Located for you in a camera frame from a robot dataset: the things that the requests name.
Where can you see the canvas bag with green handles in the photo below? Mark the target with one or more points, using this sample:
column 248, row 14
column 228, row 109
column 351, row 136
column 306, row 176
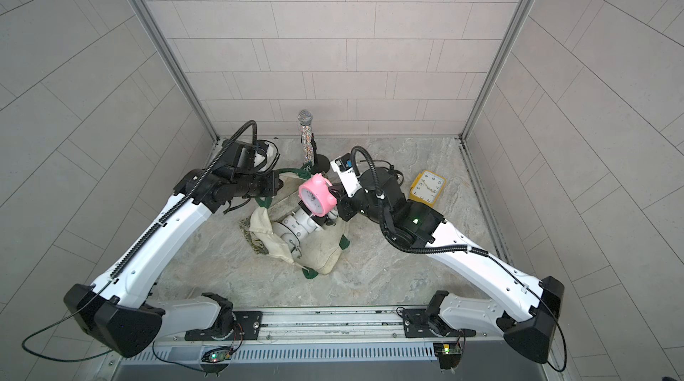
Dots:
column 320, row 250

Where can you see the pink twin-bell alarm clock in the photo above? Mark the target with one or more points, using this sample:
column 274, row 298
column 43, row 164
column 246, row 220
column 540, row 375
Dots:
column 316, row 195

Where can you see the rhinestone stand with black base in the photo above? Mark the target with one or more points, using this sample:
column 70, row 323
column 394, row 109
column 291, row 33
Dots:
column 315, row 163

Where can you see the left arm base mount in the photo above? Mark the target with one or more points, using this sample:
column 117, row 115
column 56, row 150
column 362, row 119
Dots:
column 240, row 325

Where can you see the yellow square alarm clock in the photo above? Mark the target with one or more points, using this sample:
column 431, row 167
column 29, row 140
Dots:
column 427, row 188

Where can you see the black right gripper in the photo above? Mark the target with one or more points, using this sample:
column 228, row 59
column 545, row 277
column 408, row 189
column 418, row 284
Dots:
column 346, row 211

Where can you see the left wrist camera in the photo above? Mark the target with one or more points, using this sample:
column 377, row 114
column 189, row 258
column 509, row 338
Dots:
column 250, row 158

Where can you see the aluminium rail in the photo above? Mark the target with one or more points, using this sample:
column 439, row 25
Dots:
column 335, row 324

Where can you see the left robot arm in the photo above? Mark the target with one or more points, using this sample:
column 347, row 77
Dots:
column 114, row 309

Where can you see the left green circuit board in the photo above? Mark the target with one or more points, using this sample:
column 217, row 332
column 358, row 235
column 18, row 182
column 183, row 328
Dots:
column 218, row 355

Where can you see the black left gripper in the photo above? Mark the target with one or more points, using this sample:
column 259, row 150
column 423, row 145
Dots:
column 272, row 188

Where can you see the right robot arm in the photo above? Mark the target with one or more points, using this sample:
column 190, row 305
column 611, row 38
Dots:
column 519, row 307

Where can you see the right circuit board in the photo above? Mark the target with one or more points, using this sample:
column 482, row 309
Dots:
column 448, row 355

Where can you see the black and white alarm clock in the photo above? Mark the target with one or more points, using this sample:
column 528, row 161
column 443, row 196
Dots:
column 294, row 229

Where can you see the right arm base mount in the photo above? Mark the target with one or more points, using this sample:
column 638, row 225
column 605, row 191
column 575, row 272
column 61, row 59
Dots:
column 427, row 323

